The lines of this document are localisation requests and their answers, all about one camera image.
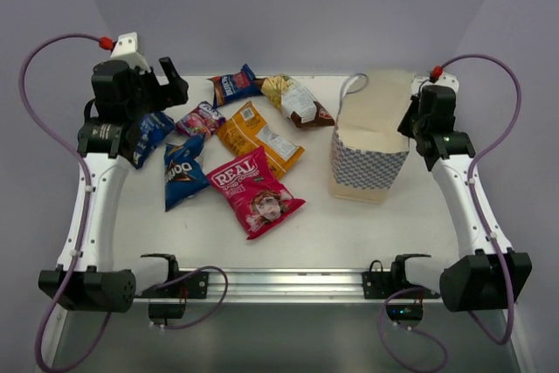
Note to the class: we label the blue checkered paper bag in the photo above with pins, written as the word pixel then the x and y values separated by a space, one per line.
pixel 366 150

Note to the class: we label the pink Real crisps bag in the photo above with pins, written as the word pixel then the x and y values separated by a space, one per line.
pixel 260 202

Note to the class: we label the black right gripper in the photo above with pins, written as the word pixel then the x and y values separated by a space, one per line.
pixel 403 126

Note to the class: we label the purple candy bag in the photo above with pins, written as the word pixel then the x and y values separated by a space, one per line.
pixel 203 120

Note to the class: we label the blue Doritos bag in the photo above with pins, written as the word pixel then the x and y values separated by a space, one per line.
pixel 183 174

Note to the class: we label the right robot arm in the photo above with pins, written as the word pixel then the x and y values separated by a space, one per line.
pixel 489 274

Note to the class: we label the gold brown snack bag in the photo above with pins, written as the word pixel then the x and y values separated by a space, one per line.
pixel 295 102

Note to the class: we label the aluminium mounting rail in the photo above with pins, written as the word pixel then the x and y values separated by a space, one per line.
pixel 283 286

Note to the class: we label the blue Burts crisps bag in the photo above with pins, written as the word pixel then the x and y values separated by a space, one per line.
pixel 236 86

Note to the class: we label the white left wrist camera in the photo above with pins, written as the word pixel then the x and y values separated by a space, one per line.
pixel 128 48

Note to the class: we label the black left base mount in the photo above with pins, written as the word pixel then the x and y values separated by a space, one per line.
pixel 169 303

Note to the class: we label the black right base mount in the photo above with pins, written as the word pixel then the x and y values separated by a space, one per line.
pixel 377 284

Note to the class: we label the dark blue popcorn bag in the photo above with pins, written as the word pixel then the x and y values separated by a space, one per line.
pixel 154 129

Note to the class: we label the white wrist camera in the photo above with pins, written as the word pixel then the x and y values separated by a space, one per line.
pixel 445 79
pixel 128 48

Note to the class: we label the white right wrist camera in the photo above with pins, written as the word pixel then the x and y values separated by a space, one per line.
pixel 445 79

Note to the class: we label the orange potato chips bag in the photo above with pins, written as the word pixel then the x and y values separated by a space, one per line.
pixel 247 130

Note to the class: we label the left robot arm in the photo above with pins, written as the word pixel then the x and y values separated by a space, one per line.
pixel 84 278

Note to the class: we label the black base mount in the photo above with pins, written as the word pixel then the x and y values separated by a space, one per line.
pixel 169 303
pixel 377 284

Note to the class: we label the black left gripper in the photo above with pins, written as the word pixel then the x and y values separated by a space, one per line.
pixel 167 86

